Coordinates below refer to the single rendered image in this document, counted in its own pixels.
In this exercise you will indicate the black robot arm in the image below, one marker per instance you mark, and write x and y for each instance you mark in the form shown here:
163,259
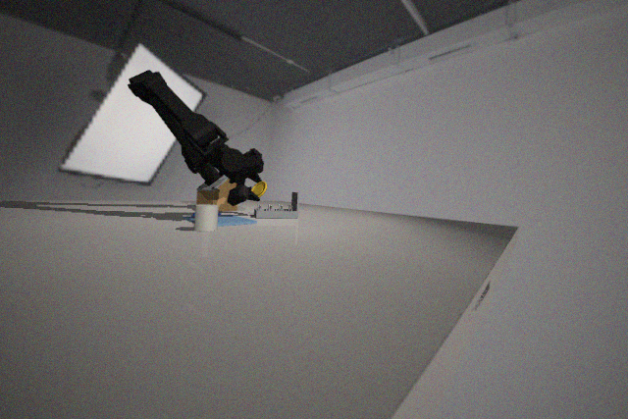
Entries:
194,132

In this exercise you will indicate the grey dish rack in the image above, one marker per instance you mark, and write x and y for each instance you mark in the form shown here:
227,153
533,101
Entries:
290,213

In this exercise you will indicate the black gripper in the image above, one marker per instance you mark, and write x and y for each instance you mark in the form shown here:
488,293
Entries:
240,192

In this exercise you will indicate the light blue flat mat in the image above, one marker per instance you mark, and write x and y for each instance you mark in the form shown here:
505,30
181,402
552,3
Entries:
227,220

